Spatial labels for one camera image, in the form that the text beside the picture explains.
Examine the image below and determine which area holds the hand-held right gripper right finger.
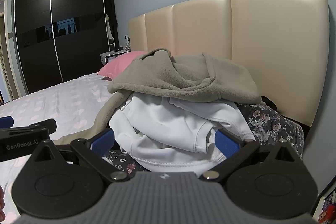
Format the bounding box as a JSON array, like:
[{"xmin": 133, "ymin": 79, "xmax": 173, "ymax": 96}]
[{"xmin": 201, "ymin": 129, "xmax": 302, "ymax": 183}]

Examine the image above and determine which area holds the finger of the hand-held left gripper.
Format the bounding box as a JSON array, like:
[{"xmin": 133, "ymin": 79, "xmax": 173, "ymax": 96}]
[
  {"xmin": 26, "ymin": 119, "xmax": 57, "ymax": 136},
  {"xmin": 0, "ymin": 116, "xmax": 14, "ymax": 128}
]

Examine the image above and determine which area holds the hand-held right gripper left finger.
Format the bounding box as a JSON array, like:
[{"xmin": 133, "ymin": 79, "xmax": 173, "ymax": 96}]
[{"xmin": 25, "ymin": 128, "xmax": 129, "ymax": 183}]

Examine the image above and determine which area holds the white sweatshirt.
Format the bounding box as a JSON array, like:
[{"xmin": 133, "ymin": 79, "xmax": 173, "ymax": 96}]
[{"xmin": 109, "ymin": 94, "xmax": 256, "ymax": 172}]

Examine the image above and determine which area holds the khaki fleece hoodie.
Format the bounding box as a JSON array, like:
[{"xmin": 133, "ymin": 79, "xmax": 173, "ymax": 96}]
[{"xmin": 51, "ymin": 48, "xmax": 266, "ymax": 147}]

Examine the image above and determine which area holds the person's left hand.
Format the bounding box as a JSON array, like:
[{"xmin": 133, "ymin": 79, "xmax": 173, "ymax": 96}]
[{"xmin": 0, "ymin": 186, "xmax": 6, "ymax": 220}]

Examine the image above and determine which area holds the polka dot bed sheet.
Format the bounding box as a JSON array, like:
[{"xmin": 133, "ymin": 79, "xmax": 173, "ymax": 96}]
[{"xmin": 0, "ymin": 72, "xmax": 124, "ymax": 224}]

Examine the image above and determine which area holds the dark floral cloth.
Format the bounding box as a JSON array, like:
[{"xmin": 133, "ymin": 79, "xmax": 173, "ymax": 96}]
[{"xmin": 109, "ymin": 102, "xmax": 305, "ymax": 172}]

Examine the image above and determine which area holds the dark navy cloth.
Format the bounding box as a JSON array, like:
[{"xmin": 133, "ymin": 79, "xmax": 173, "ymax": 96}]
[{"xmin": 261, "ymin": 96, "xmax": 278, "ymax": 110}]

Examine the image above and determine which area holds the pink pillow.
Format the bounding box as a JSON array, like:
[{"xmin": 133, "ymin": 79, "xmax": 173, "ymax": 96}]
[{"xmin": 97, "ymin": 51, "xmax": 146, "ymax": 80}]

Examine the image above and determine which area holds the white nightstand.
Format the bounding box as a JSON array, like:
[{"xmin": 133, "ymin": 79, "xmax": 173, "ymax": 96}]
[{"xmin": 100, "ymin": 50, "xmax": 132, "ymax": 65}]

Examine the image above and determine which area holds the black sliding door wardrobe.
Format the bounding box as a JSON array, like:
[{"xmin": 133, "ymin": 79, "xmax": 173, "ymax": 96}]
[{"xmin": 13, "ymin": 0, "xmax": 109, "ymax": 94}]

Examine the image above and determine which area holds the beige padded headboard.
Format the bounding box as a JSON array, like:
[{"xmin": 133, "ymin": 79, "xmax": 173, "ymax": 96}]
[{"xmin": 128, "ymin": 0, "xmax": 330, "ymax": 132}]

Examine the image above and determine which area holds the stack of books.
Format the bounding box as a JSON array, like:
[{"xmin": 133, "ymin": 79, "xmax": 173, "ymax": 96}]
[{"xmin": 318, "ymin": 185, "xmax": 336, "ymax": 224}]

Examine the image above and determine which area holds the open dark shelf niche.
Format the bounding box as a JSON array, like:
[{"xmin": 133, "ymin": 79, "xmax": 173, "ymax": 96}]
[{"xmin": 101, "ymin": 0, "xmax": 118, "ymax": 54}]

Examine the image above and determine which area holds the beige doorway frame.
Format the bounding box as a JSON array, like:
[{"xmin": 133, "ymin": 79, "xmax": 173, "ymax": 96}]
[{"xmin": 0, "ymin": 0, "xmax": 17, "ymax": 105}]

